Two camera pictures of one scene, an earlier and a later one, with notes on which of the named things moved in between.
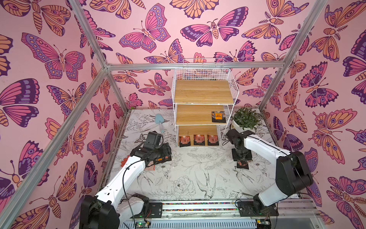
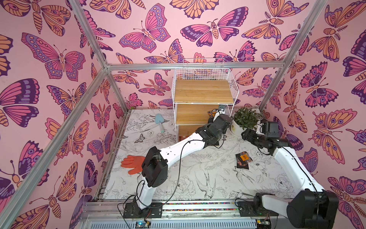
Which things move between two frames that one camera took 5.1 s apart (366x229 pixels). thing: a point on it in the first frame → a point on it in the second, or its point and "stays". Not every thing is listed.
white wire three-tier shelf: (203, 99) stays
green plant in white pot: (245, 119) stays
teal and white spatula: (159, 119) stays
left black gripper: (166, 149) → (224, 132)
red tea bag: (242, 164) stays
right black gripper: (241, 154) → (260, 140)
